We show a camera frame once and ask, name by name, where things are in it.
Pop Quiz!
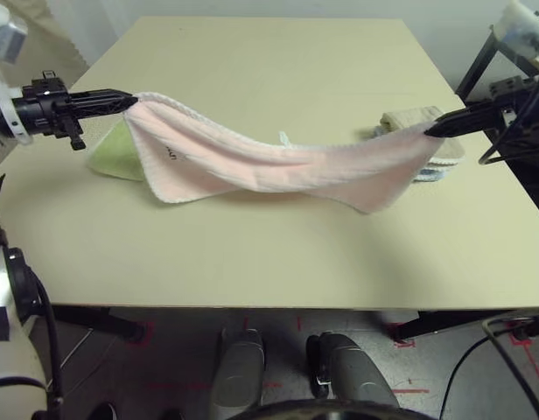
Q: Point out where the black robot waist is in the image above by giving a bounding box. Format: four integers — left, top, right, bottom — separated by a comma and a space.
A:
236, 396, 431, 420

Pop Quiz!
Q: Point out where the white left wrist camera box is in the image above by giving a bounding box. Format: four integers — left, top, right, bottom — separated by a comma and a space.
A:
0, 0, 33, 145

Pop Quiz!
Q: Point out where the grey robot foot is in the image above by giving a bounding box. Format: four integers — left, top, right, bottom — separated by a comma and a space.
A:
305, 331, 400, 410
208, 327, 267, 415

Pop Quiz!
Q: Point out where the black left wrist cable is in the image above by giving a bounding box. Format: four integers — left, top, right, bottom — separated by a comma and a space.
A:
27, 270, 66, 420

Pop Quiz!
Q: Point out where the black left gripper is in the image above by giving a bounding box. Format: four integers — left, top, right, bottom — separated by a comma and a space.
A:
9, 69, 139, 151

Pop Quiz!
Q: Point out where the pink towel with white trim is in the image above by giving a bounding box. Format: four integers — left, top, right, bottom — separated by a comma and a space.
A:
122, 90, 445, 216

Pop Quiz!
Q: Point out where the blue folded towel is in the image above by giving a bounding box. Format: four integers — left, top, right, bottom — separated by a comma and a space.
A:
360, 125, 451, 186

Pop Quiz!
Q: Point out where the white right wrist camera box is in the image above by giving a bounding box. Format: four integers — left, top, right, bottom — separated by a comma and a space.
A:
490, 0, 539, 60

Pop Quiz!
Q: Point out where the grey robot right foot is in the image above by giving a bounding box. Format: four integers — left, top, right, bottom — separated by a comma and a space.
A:
305, 331, 400, 410

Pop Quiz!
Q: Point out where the grey robot left foot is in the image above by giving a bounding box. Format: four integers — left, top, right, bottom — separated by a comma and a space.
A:
208, 327, 267, 415

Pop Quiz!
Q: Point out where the side table with black frame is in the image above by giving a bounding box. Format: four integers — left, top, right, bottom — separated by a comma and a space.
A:
454, 25, 539, 104

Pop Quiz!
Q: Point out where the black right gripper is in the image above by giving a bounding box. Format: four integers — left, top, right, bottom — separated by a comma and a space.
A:
424, 75, 539, 139

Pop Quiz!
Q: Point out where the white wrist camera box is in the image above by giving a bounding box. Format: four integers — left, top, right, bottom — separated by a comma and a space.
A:
490, 0, 539, 60
0, 0, 33, 145

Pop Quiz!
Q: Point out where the green towel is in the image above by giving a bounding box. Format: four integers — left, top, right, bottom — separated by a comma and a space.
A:
86, 119, 146, 183

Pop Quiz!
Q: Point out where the beige folded towel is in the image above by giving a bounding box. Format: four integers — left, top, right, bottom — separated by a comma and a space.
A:
380, 104, 466, 166

